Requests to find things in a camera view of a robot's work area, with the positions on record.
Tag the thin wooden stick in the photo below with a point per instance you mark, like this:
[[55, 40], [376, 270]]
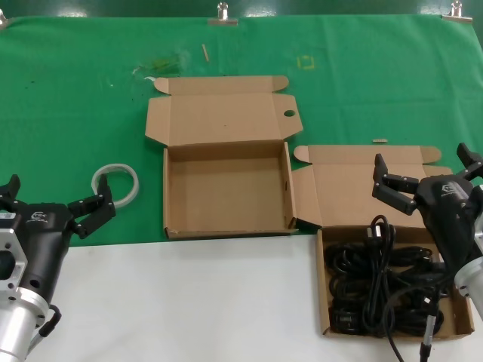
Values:
[[205, 52]]

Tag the green table cloth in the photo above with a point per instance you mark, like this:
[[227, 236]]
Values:
[[75, 113]]

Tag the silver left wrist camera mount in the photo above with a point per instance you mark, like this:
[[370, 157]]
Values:
[[9, 245]]

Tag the metal binder clip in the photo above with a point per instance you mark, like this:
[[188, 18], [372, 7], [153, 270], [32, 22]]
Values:
[[222, 21], [456, 18]]

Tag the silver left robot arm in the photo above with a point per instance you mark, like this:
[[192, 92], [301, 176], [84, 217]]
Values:
[[19, 324]]

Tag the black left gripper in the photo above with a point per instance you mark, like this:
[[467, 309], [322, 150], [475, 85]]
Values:
[[41, 245]]

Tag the small flat wooden piece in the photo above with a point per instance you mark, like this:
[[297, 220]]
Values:
[[379, 140]]

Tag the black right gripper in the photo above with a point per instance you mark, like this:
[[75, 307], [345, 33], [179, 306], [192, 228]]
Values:
[[449, 218]]

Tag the open cardboard mailer box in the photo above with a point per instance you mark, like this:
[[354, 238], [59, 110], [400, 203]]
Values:
[[347, 188], [226, 113]]

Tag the clear tape roll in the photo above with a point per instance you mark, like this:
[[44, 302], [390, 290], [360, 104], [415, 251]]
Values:
[[135, 184]]

